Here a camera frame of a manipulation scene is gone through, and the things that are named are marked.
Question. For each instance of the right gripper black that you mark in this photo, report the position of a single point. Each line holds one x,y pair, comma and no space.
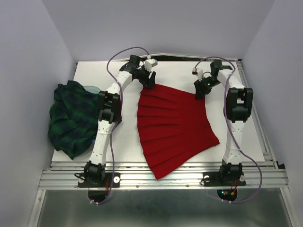
200,90

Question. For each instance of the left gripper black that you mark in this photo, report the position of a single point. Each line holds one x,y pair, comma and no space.
148,83

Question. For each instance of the red pleated skirt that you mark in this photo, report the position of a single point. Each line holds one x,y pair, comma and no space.
173,127

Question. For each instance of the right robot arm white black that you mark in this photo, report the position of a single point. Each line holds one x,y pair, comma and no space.
237,110

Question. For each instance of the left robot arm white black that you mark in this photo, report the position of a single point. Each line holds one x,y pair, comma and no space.
110,104

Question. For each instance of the teal plastic piece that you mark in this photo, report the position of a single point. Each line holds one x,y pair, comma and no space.
92,89

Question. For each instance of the green plaid skirt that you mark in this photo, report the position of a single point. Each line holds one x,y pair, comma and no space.
74,119

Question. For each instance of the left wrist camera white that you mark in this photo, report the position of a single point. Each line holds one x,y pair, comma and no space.
149,64

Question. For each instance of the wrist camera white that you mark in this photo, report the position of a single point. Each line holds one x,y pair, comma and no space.
198,72
149,64

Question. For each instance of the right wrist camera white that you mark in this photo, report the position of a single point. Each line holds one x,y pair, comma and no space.
198,72

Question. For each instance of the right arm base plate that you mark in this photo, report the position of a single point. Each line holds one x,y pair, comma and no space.
214,179

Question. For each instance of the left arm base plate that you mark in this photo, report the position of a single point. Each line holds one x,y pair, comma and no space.
113,179

